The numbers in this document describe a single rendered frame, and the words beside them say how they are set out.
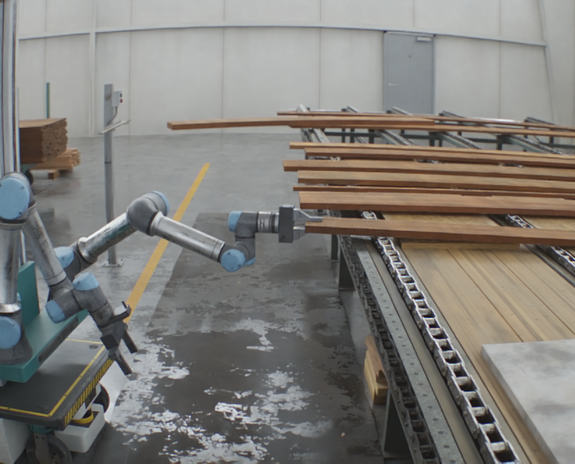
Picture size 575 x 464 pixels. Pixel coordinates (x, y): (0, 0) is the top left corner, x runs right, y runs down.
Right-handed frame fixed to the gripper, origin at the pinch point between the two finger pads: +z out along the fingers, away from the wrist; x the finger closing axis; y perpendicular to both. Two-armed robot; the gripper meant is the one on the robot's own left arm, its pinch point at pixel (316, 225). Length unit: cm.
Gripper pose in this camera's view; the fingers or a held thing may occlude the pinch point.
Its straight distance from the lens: 245.8
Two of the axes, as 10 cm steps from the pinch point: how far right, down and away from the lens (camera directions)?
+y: -1.3, 2.6, -9.6
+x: 0.1, -9.7, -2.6
